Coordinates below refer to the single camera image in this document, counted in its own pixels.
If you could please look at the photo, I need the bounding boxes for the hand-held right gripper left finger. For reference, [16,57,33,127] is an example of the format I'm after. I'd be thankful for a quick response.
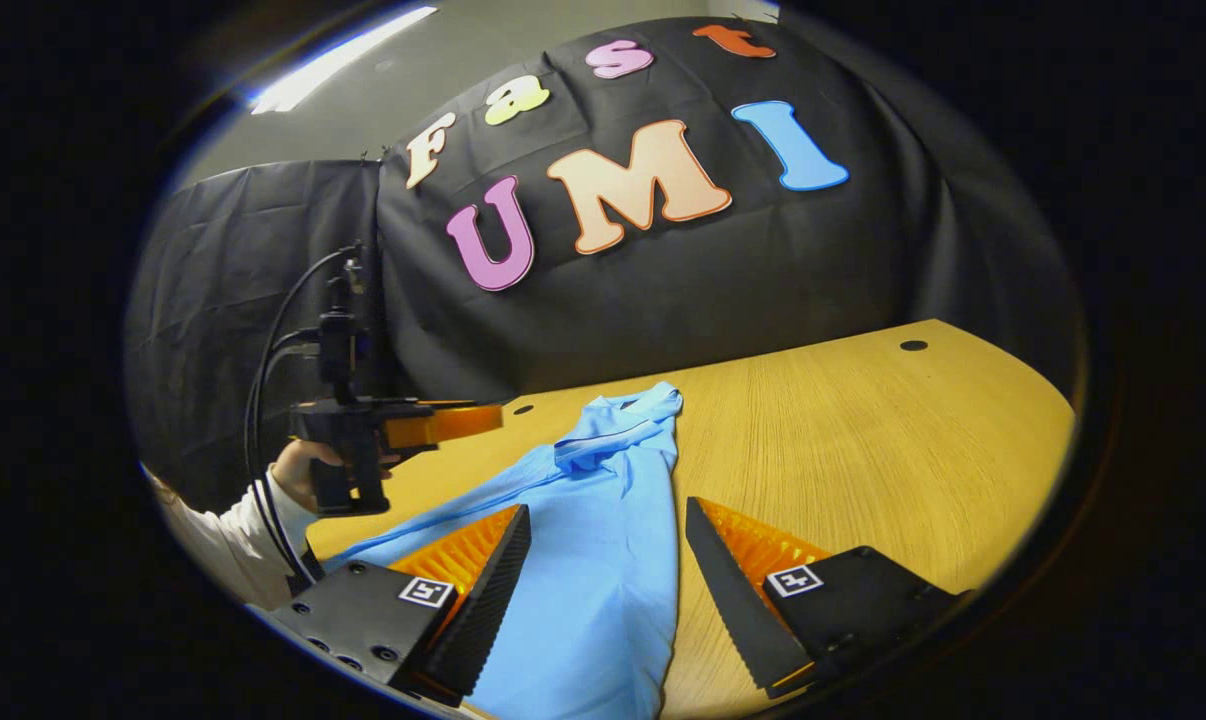
[263,503,532,706]

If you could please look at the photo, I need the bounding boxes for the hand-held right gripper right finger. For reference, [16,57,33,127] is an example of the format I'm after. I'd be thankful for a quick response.
[685,496,964,701]

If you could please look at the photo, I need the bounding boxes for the light blue polo T-shirt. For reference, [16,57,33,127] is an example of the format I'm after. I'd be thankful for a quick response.
[325,380,684,720]

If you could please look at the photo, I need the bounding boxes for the black backdrop cloth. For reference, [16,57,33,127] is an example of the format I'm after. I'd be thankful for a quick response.
[123,15,1089,516]

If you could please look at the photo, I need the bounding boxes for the black cable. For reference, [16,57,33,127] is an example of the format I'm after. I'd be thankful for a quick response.
[243,248,359,591]

